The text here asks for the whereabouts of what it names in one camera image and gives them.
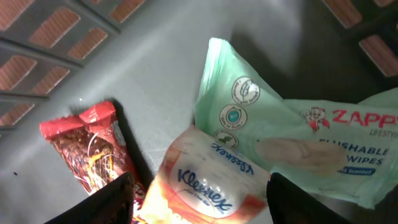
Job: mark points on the green flushable wipes pack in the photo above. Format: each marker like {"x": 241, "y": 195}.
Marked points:
{"x": 339, "y": 150}

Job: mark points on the orange Kleenex tissue pack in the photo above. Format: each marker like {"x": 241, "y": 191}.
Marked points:
{"x": 202, "y": 180}

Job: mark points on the grey plastic shopping basket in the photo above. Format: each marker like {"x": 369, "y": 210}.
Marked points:
{"x": 61, "y": 57}

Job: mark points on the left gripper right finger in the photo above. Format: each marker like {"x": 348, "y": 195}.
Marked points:
{"x": 289, "y": 204}

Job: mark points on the red chocolate bar wrapper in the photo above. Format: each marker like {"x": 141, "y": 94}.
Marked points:
{"x": 94, "y": 149}

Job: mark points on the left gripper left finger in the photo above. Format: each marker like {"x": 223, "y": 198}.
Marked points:
{"x": 111, "y": 204}

